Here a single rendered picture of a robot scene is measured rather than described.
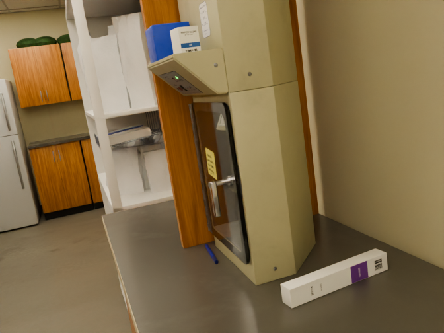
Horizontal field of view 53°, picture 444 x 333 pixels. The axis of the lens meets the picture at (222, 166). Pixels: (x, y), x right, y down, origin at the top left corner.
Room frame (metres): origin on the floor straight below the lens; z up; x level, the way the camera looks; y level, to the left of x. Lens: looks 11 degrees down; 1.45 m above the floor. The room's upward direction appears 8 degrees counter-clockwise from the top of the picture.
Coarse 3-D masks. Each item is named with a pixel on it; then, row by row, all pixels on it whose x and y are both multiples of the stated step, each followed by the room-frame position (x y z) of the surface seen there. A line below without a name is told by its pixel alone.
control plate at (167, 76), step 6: (174, 72) 1.09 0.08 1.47; (168, 78) 1.21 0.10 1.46; (174, 78) 1.16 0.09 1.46; (180, 78) 1.11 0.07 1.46; (174, 84) 1.23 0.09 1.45; (180, 84) 1.18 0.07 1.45; (186, 84) 1.13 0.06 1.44; (180, 90) 1.26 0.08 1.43; (192, 90) 1.15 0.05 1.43; (198, 90) 1.10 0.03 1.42
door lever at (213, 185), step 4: (228, 176) 1.06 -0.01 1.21; (220, 180) 1.06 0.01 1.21; (224, 180) 1.06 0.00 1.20; (228, 180) 1.06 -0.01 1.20; (208, 184) 1.05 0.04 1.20; (212, 184) 1.05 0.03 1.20; (216, 184) 1.05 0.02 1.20; (220, 184) 1.05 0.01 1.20; (228, 184) 1.07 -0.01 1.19; (212, 188) 1.05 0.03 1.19; (216, 188) 1.05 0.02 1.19; (212, 192) 1.05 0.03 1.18; (216, 192) 1.05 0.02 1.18; (212, 196) 1.05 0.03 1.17; (216, 196) 1.05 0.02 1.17; (212, 200) 1.05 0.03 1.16; (216, 200) 1.05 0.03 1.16; (216, 204) 1.05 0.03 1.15; (216, 208) 1.05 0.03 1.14; (216, 212) 1.05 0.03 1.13; (220, 212) 1.05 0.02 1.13; (216, 216) 1.05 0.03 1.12; (220, 216) 1.05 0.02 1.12
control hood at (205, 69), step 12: (216, 48) 1.02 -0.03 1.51; (168, 60) 1.04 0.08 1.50; (180, 60) 0.99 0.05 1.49; (192, 60) 1.00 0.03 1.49; (204, 60) 1.01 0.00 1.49; (216, 60) 1.01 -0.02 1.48; (156, 72) 1.25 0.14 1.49; (168, 72) 1.15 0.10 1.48; (180, 72) 1.06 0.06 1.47; (192, 72) 1.00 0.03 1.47; (204, 72) 1.01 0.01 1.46; (216, 72) 1.01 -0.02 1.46; (168, 84) 1.30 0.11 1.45; (192, 84) 1.09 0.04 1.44; (204, 84) 1.01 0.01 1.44; (216, 84) 1.01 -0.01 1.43
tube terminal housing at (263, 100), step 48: (192, 0) 1.19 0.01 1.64; (240, 0) 1.04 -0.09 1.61; (288, 0) 1.22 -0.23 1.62; (240, 48) 1.03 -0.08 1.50; (288, 48) 1.18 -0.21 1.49; (192, 96) 1.32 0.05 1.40; (240, 96) 1.03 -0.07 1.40; (288, 96) 1.14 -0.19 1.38; (240, 144) 1.02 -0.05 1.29; (288, 144) 1.10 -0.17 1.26; (288, 192) 1.07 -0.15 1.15; (288, 240) 1.05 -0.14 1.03
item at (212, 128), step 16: (208, 112) 1.15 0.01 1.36; (224, 112) 1.03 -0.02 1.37; (208, 128) 1.17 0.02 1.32; (224, 128) 1.05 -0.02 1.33; (208, 144) 1.19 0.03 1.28; (224, 144) 1.06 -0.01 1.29; (224, 160) 1.08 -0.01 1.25; (208, 176) 1.24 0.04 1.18; (224, 176) 1.10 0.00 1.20; (208, 192) 1.27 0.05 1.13; (224, 192) 1.12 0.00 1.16; (208, 208) 1.30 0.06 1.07; (224, 208) 1.14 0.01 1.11; (240, 208) 1.03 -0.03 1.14; (224, 224) 1.16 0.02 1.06; (240, 224) 1.03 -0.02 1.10; (224, 240) 1.18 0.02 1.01; (240, 240) 1.05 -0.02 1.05; (240, 256) 1.06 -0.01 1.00
